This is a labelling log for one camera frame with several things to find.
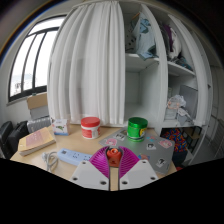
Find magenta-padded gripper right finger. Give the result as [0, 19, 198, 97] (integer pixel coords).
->
[117, 145, 159, 192]

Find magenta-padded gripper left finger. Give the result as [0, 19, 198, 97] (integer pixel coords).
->
[69, 145, 111, 192]

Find orange charger block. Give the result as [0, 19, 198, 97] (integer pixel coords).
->
[105, 147, 122, 168]

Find light blue power strip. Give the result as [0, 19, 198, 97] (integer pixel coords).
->
[56, 148, 93, 167]

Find silver laptop with stickers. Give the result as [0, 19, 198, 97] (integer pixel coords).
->
[98, 126, 176, 175]

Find green metal tin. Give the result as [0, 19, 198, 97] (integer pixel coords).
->
[126, 116, 149, 143]

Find white jar with red lid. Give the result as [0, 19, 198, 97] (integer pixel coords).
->
[80, 116, 102, 140]

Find colourful patterned bag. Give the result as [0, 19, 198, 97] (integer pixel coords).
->
[160, 128, 190, 168]

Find small white printed carton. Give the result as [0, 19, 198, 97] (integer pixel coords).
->
[51, 117, 71, 136]

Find yellow paperback book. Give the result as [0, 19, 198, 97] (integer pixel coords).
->
[18, 126, 57, 157]

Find grey ribbed radiator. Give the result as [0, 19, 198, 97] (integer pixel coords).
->
[26, 116, 53, 134]

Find black chair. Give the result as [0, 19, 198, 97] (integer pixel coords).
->
[0, 120, 30, 159]

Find white shelf unit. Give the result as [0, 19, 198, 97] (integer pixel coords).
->
[119, 0, 214, 129]

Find brown cardboard box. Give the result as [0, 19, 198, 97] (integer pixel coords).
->
[26, 92, 49, 111]

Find white curtain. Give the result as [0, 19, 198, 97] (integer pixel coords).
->
[47, 0, 127, 128]

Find dark-framed window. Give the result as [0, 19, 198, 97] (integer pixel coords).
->
[8, 16, 66, 103]

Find white power strip cable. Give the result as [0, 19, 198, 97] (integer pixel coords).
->
[41, 150, 60, 173]

